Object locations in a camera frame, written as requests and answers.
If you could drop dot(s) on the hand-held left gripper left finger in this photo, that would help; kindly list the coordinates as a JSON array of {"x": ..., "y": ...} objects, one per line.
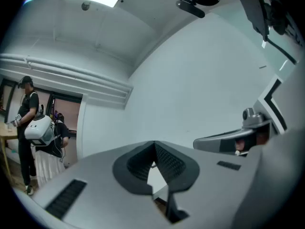
[{"x": 133, "y": 175}]

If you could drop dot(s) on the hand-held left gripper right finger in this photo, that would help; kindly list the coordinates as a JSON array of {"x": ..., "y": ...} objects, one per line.
[{"x": 181, "y": 170}]

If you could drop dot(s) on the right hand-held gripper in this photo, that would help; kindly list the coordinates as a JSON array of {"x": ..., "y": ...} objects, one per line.
[{"x": 256, "y": 119}]

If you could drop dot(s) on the wooden table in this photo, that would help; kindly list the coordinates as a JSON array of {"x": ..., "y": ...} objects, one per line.
[{"x": 7, "y": 132}]

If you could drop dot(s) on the round ceiling smoke detector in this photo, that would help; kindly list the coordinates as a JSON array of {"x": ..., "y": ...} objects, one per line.
[{"x": 85, "y": 6}]

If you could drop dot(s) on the dark window frame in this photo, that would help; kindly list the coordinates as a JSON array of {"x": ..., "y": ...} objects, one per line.
[{"x": 66, "y": 98}]

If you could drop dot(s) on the white wall pipes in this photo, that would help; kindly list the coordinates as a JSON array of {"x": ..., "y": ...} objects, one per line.
[{"x": 71, "y": 75}]

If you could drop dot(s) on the black head-worn camera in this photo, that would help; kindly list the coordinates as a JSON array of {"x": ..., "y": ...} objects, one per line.
[{"x": 190, "y": 7}]

